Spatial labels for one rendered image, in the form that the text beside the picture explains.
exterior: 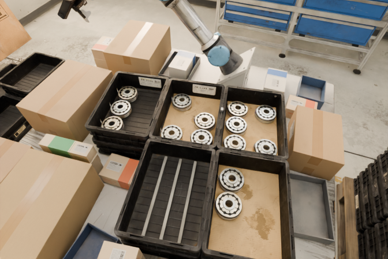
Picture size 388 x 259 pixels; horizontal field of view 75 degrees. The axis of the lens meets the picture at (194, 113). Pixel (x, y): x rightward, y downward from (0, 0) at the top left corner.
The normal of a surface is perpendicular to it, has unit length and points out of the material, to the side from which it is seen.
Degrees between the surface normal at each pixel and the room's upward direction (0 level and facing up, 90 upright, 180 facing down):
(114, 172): 0
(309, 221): 0
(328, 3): 90
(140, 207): 0
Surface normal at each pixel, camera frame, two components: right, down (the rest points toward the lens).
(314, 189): 0.01, -0.65
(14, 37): 0.90, 0.07
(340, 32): -0.34, 0.71
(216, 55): 0.07, 0.60
